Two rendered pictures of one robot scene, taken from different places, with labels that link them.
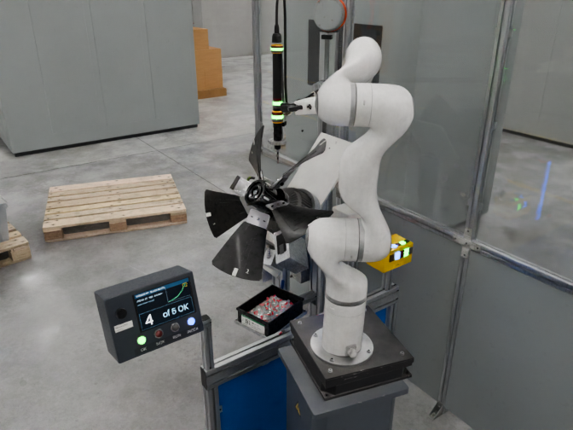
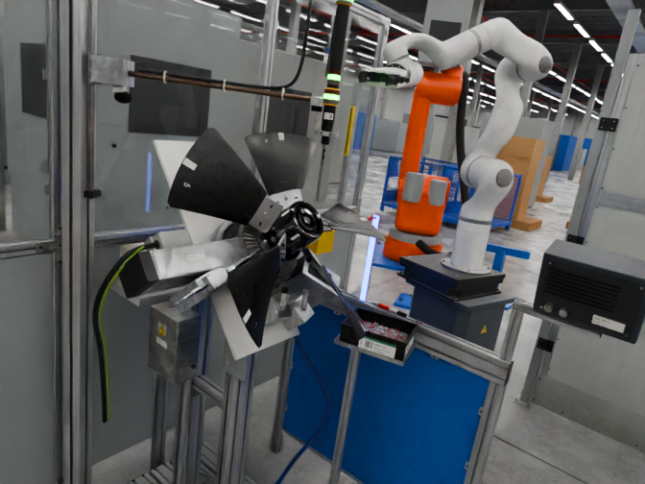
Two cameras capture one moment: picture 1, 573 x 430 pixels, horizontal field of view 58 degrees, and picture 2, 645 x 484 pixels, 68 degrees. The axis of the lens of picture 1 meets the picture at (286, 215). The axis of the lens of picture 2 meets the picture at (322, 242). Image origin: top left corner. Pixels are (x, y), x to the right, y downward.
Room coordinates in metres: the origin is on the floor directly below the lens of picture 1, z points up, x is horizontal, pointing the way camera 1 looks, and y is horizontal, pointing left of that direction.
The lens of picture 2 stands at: (2.33, 1.35, 1.51)
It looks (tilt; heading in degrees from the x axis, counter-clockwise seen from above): 15 degrees down; 253
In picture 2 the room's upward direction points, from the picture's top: 8 degrees clockwise
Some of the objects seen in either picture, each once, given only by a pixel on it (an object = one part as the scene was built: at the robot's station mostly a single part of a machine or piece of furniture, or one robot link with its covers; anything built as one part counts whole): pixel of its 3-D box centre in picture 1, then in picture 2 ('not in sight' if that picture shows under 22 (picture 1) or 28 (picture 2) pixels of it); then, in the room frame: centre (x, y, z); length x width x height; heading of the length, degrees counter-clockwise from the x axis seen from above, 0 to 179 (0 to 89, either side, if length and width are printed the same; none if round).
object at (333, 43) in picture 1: (323, 203); (78, 278); (2.63, -0.21, 0.90); 0.08 x 0.06 x 1.80; 70
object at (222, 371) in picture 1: (310, 330); (385, 320); (1.60, -0.09, 0.82); 0.90 x 0.04 x 0.08; 125
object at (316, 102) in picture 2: (278, 130); (324, 117); (1.96, 0.03, 1.50); 0.09 x 0.07 x 0.10; 160
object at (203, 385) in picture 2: (299, 300); (214, 392); (2.19, -0.07, 0.56); 0.19 x 0.04 x 0.04; 125
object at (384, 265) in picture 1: (389, 254); (310, 238); (1.83, -0.41, 1.02); 0.16 x 0.10 x 0.11; 125
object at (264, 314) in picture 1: (269, 312); (378, 336); (1.69, 0.06, 0.83); 0.19 x 0.14 x 0.04; 142
